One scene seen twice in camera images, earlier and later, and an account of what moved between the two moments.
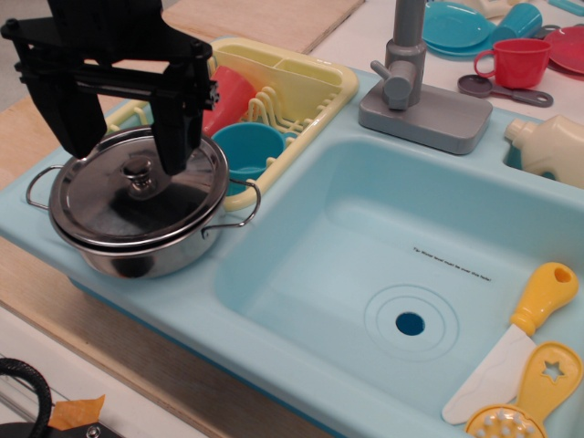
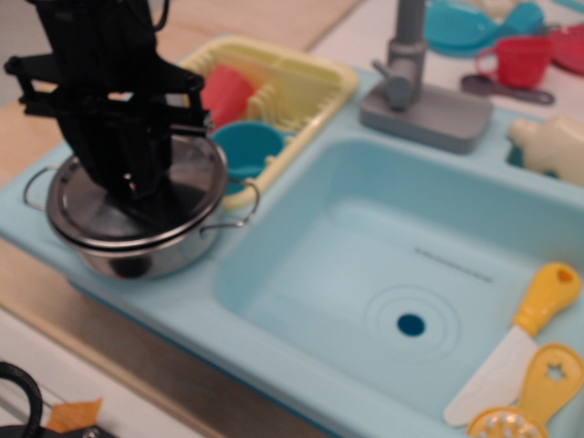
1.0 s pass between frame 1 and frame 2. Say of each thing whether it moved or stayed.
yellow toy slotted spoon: stayed
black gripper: moved
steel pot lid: stayed
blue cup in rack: stayed
